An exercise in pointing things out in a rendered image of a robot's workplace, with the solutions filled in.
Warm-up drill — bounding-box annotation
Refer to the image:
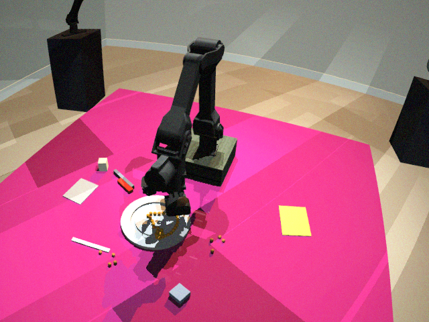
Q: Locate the white flat rectangular panel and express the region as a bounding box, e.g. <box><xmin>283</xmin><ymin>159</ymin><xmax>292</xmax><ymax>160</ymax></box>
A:
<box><xmin>63</xmin><ymin>178</ymin><xmax>98</xmax><ymax>205</ymax></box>

